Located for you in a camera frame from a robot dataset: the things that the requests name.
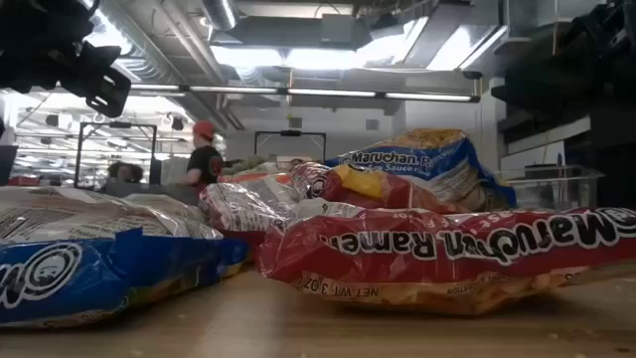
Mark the black ceiling camera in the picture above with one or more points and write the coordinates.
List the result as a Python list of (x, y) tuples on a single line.
[(472, 75)]

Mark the orange Maruchan ramen pack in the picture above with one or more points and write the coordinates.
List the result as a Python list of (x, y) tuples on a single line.
[(258, 177)]

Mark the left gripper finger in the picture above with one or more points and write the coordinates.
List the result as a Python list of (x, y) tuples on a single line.
[(102, 55), (107, 89)]

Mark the red Maruchan ramen pack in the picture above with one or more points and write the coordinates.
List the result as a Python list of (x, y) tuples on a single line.
[(363, 184), (397, 248), (243, 209)]

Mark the pale green artificial succulent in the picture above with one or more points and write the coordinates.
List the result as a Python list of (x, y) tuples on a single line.
[(246, 165)]

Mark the black metal rig frame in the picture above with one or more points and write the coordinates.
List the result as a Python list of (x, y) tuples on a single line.
[(119, 125)]

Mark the seated person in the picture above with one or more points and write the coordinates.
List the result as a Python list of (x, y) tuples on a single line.
[(124, 173)]

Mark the silver air duct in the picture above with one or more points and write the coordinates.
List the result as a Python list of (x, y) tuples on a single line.
[(218, 12)]

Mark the black monitor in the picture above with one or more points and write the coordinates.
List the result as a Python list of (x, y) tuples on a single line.
[(7, 166)]

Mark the long ceiling light bar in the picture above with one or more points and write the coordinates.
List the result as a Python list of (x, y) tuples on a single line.
[(328, 93)]

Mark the clear plastic bin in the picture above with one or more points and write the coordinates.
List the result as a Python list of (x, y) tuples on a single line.
[(546, 181)]

